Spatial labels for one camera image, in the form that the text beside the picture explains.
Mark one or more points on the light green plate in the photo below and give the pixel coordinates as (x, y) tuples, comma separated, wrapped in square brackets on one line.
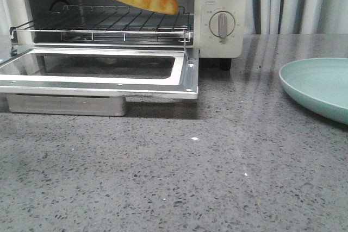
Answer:
[(318, 84)]

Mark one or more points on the metal oven door handle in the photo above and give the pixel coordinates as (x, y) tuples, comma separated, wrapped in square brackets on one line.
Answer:
[(67, 105)]

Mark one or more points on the metal oven wire rack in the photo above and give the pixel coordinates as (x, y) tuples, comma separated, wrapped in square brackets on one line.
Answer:
[(117, 25)]

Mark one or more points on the white toaster oven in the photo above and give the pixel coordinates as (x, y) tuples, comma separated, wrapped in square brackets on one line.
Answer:
[(208, 45)]

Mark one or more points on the lower oven knob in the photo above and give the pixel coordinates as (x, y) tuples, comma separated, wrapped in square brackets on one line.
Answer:
[(222, 24)]

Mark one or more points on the grey curtain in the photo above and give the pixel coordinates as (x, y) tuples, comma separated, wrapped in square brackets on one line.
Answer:
[(270, 17)]

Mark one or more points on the oven glass door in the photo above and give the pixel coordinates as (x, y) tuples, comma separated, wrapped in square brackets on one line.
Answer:
[(102, 72)]

